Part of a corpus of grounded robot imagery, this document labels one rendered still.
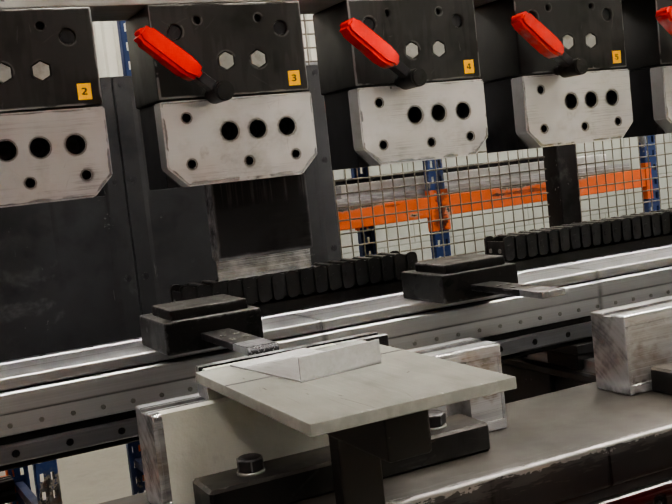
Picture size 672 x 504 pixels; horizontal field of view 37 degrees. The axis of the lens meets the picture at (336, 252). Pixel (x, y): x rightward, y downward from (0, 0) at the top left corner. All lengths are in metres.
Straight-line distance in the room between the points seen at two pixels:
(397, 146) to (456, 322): 0.43
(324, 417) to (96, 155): 0.32
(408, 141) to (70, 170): 0.34
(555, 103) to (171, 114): 0.43
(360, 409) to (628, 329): 0.54
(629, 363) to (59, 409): 0.66
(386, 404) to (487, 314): 0.67
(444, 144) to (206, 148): 0.26
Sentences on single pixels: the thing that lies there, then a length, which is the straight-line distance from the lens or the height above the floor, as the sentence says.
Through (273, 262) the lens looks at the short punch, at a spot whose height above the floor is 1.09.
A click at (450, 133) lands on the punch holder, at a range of 1.04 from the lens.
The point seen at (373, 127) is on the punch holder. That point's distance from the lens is 0.99.
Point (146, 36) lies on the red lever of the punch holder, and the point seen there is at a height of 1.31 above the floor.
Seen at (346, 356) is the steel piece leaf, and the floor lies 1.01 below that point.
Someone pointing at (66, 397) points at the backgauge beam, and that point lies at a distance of 1.18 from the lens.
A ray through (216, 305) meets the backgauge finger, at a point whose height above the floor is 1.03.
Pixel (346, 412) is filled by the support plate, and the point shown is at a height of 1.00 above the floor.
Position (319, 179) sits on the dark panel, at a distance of 1.57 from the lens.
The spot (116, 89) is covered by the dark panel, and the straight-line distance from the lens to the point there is 1.47.
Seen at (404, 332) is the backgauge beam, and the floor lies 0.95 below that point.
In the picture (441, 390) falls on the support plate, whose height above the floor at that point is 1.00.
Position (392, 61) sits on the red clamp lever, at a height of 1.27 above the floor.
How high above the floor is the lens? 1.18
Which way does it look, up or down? 5 degrees down
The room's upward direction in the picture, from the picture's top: 6 degrees counter-clockwise
